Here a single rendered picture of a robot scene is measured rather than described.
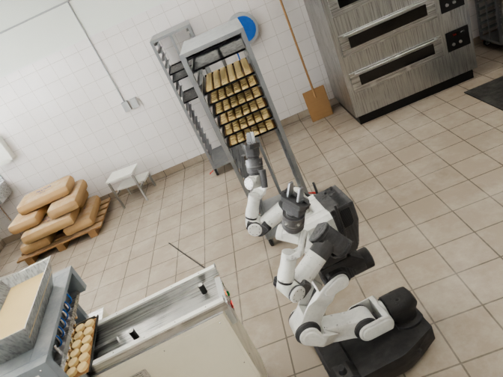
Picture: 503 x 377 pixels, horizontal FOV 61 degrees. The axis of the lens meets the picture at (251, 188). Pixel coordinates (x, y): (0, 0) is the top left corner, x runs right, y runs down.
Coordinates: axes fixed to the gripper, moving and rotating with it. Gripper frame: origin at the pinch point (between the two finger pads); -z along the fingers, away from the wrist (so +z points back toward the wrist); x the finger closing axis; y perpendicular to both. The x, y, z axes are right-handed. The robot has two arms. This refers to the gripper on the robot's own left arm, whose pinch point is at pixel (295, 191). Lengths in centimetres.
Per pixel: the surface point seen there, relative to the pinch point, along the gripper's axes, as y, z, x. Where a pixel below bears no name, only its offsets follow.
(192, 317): -32, 79, 33
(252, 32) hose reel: 295, 91, 297
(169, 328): -42, 82, 38
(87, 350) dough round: -74, 96, 67
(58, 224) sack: 14, 270, 367
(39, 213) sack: 6, 268, 402
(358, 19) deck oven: 323, 53, 167
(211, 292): -13, 84, 40
